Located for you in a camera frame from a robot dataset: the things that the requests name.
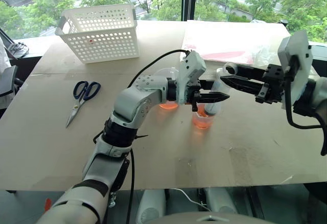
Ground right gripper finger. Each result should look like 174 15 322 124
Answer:
224 63 268 79
219 75 266 96

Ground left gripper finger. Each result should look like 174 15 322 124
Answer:
197 92 231 105
199 80 217 89

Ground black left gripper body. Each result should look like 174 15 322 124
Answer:
186 79 203 112

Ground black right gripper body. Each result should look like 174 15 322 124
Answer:
255 64 291 105

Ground black handled steel scissors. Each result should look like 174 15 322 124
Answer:
65 81 102 129

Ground small clear measuring cup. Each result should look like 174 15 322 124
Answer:
192 103 214 131

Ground clear bowl with orange liquid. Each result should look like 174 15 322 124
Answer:
153 66 180 111

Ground crumpled clear plastic bag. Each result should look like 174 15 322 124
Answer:
251 43 278 68

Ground pink paper in clear sleeve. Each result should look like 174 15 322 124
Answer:
182 19 285 66

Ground dark side desk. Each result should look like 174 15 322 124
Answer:
307 41 327 77

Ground white perforated plastic basket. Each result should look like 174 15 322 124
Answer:
54 3 141 65

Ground white rounded shell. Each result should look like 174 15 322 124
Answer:
204 187 237 215
135 189 167 224

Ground dark grey chair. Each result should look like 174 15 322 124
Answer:
0 65 21 99

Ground white cloth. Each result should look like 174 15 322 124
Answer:
0 40 12 74

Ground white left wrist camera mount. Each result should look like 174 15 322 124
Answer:
177 50 207 105

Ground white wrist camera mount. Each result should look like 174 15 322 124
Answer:
277 30 314 110
177 50 207 105

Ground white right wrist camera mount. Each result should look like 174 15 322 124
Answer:
277 30 314 110

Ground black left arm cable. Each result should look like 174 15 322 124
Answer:
92 49 191 224

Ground thin white cable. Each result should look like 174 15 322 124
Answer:
168 187 213 212

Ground black cable bundle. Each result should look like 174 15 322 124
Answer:
7 42 29 59

